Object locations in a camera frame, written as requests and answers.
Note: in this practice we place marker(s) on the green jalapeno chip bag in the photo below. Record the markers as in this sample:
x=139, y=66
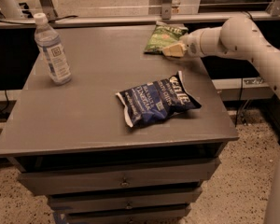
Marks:
x=164, y=35

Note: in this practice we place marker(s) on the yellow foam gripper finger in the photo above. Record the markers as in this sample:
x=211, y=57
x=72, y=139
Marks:
x=177, y=50

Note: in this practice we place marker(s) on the blue kettle chip bag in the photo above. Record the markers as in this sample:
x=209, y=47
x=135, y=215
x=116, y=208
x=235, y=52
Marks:
x=156, y=101

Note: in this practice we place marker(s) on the middle grey drawer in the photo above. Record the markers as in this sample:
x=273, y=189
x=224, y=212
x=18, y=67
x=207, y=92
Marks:
x=126, y=200

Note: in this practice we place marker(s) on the top grey drawer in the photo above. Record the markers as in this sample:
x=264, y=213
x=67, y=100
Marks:
x=119, y=177

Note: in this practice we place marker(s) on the clear plastic water bottle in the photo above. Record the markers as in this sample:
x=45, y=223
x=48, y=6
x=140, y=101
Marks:
x=51, y=50

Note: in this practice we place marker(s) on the bottom grey drawer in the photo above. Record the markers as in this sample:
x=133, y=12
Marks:
x=129, y=216

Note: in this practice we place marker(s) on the metal railing bar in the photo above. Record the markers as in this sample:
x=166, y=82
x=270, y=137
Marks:
x=151, y=19

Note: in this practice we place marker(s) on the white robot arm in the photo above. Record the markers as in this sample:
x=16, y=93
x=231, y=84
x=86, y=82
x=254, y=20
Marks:
x=238, y=38

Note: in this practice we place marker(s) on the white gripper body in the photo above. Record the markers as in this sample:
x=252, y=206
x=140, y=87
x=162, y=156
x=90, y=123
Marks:
x=190, y=46

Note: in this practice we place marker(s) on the white pipe top left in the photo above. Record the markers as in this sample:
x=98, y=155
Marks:
x=11, y=9

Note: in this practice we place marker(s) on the grey drawer cabinet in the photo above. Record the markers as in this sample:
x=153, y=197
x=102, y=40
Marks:
x=81, y=124

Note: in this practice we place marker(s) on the grey drawer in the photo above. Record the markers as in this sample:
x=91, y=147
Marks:
x=126, y=200
x=119, y=177
x=129, y=216

